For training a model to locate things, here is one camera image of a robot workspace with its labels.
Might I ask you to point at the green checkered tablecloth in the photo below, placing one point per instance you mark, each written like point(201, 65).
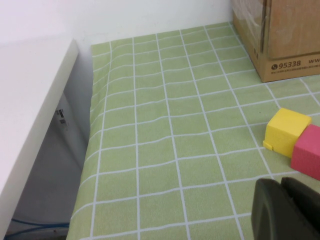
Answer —
point(162, 150)

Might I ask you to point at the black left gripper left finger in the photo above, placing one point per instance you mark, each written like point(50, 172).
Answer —
point(272, 215)

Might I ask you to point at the white side table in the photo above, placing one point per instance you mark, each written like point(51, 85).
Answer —
point(25, 100)

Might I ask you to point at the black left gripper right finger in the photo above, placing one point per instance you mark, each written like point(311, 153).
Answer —
point(305, 197)

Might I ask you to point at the pink foam cube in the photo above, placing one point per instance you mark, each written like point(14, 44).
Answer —
point(307, 155)

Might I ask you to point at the yellow foam cube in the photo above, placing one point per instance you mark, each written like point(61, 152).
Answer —
point(282, 132)

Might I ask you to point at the cardboard box with express print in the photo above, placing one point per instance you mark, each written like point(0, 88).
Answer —
point(287, 37)

